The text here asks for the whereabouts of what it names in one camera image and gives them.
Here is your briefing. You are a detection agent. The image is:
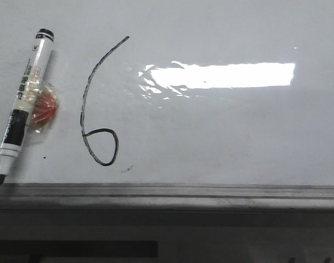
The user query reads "grey aluminium whiteboard tray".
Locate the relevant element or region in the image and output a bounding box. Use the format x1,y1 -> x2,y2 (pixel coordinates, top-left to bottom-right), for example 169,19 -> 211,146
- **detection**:
0,183 -> 334,211

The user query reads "red round magnet with tape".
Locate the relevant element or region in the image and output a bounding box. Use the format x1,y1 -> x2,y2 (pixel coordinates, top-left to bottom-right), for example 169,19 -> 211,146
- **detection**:
30,82 -> 59,133

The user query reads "black and white whiteboard marker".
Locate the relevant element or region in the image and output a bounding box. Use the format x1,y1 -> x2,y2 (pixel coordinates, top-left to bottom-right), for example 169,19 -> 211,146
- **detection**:
0,28 -> 54,185

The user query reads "white whiteboard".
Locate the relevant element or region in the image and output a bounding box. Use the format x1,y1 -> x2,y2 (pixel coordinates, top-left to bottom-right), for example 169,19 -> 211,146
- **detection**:
0,1 -> 334,186

